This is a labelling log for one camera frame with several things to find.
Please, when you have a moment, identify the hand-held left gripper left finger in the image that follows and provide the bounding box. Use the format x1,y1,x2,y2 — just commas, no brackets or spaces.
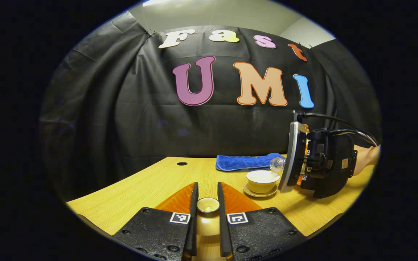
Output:
112,182,199,261

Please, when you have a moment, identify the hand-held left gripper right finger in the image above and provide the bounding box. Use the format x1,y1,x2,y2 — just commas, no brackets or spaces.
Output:
217,182,306,261

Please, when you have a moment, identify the cream teacup lid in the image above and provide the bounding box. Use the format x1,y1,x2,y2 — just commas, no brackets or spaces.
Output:
196,197,221,237

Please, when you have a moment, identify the clear glass water bottle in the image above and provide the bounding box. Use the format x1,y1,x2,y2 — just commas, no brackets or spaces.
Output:
269,157,286,172

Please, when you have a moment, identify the cream teacup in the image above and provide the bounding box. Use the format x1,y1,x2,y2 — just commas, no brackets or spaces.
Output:
246,170,281,194

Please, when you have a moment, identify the cream saucer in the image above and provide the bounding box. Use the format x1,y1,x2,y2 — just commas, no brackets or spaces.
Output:
243,182,279,198

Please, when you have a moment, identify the blue folded towel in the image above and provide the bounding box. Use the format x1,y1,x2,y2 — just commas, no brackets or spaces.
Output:
215,153,286,172

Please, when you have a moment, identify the black backdrop cloth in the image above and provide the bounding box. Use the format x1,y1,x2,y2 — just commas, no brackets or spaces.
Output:
39,11,383,202

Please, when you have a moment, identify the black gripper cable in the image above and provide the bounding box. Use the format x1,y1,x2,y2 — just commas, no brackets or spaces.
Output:
327,129,376,147
293,111,378,145

